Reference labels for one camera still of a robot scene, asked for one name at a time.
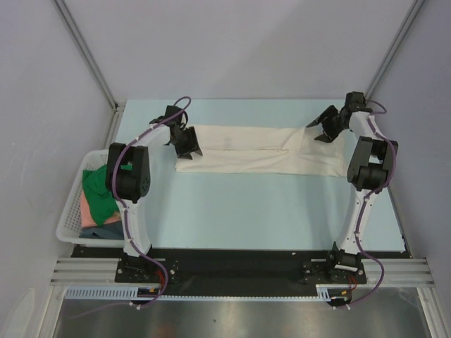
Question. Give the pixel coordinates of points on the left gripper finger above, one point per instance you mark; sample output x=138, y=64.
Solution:
x=187, y=156
x=197, y=151

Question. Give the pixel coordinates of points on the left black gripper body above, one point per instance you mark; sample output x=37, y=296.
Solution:
x=186, y=141

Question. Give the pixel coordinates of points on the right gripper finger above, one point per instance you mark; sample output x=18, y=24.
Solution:
x=314, y=123
x=324, y=138

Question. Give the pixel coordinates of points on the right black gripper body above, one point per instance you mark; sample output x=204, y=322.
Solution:
x=333, y=122

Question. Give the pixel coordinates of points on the cream t shirt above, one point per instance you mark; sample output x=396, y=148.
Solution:
x=265, y=150

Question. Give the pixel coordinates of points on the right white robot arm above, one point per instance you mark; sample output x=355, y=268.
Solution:
x=369, y=172

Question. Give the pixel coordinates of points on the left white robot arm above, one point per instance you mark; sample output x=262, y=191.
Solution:
x=128, y=178

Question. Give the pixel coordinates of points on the green t shirt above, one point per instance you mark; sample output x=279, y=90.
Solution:
x=102, y=205

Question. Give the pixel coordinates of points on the pink t shirt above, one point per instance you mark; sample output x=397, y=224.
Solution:
x=86, y=217

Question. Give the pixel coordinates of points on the white plastic laundry basket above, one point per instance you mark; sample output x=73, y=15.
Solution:
x=69, y=226

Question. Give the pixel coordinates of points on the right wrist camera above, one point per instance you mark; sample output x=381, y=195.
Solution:
x=355, y=101

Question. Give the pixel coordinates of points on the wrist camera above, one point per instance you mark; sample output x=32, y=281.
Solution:
x=174, y=117
x=355, y=101

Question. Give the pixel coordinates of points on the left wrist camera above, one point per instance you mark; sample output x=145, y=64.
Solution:
x=174, y=117

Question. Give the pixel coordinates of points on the left aluminium corner post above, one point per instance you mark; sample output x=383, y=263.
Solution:
x=81, y=45

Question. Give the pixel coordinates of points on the aluminium corner post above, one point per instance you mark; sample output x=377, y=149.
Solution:
x=395, y=46
x=81, y=45

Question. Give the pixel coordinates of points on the right aluminium corner post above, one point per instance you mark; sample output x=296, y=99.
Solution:
x=395, y=46

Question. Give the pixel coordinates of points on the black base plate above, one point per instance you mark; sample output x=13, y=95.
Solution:
x=228, y=272

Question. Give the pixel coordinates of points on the aluminium frame rail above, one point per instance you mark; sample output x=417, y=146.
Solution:
x=400, y=273

